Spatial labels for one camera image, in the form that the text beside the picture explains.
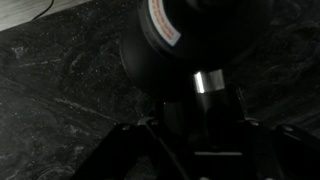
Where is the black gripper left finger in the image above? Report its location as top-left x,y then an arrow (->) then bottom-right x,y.
71,100 -> 192,180

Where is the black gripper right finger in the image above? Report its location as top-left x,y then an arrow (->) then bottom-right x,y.
234,85 -> 320,180

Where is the thin black floor cable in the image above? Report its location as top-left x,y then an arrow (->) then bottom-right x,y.
30,0 -> 55,22

